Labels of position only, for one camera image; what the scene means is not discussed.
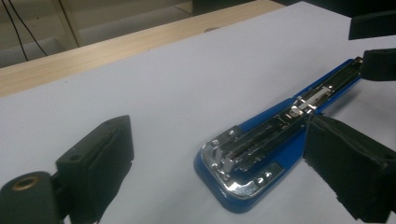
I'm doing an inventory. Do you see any blue stapler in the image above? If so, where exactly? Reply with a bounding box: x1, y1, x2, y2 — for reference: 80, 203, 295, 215
193, 57, 363, 215

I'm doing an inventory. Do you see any black wall socket cable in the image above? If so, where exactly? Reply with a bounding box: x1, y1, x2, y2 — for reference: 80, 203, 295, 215
1, 0, 29, 62
8, 0, 49, 57

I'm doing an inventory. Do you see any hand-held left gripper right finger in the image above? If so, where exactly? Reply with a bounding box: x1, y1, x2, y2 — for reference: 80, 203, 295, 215
303, 113, 396, 224

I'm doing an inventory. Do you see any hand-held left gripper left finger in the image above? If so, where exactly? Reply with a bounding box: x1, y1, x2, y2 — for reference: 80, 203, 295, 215
55, 115, 134, 224

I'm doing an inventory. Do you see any wooden table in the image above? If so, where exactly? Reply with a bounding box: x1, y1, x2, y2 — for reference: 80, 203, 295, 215
0, 0, 289, 98

